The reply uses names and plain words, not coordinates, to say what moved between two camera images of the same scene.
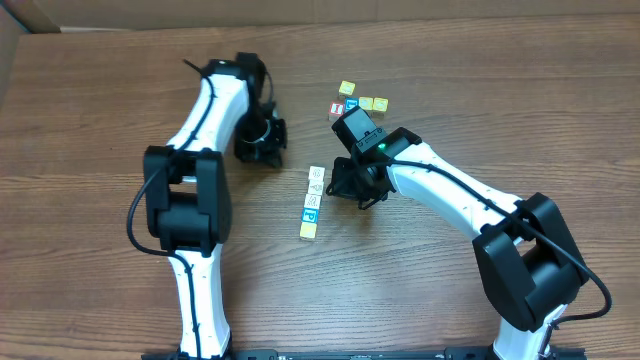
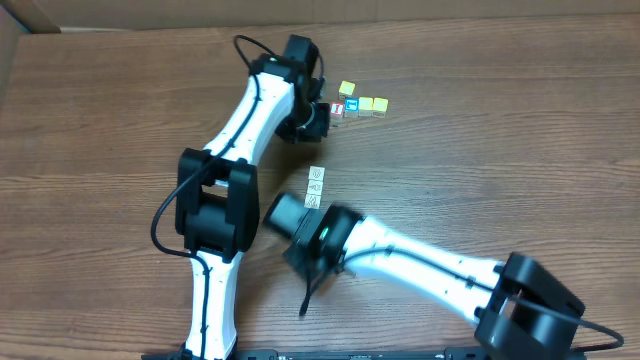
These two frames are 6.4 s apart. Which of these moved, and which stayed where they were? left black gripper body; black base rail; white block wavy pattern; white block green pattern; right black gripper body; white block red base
Moved: left black gripper body; right black gripper body
Stayed: white block red base; black base rail; white block green pattern; white block wavy pattern
